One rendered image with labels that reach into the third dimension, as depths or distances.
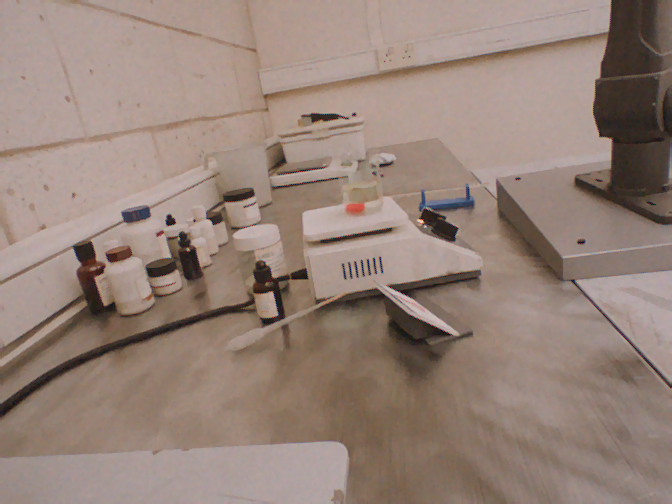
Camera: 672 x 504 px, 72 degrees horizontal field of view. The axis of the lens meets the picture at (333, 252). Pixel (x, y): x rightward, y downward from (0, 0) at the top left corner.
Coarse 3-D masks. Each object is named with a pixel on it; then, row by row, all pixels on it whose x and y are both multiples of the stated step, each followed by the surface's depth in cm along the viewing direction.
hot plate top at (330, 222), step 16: (336, 208) 60; (384, 208) 56; (400, 208) 55; (304, 224) 55; (320, 224) 54; (336, 224) 53; (352, 224) 52; (368, 224) 51; (384, 224) 51; (400, 224) 51
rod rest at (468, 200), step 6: (468, 186) 83; (468, 192) 83; (450, 198) 87; (456, 198) 86; (462, 198) 86; (468, 198) 84; (420, 204) 87; (426, 204) 86; (432, 204) 85; (438, 204) 85; (444, 204) 84; (450, 204) 84; (456, 204) 84; (462, 204) 84; (468, 204) 83; (474, 204) 83; (420, 210) 86
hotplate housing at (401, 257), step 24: (336, 240) 53; (360, 240) 52; (384, 240) 51; (408, 240) 51; (432, 240) 52; (312, 264) 51; (336, 264) 51; (360, 264) 52; (384, 264) 52; (408, 264) 52; (432, 264) 52; (456, 264) 52; (480, 264) 53; (312, 288) 53; (336, 288) 52; (360, 288) 52; (408, 288) 53
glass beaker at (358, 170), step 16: (368, 144) 56; (336, 160) 53; (352, 160) 52; (368, 160) 52; (352, 176) 53; (368, 176) 53; (352, 192) 53; (368, 192) 53; (352, 208) 54; (368, 208) 54
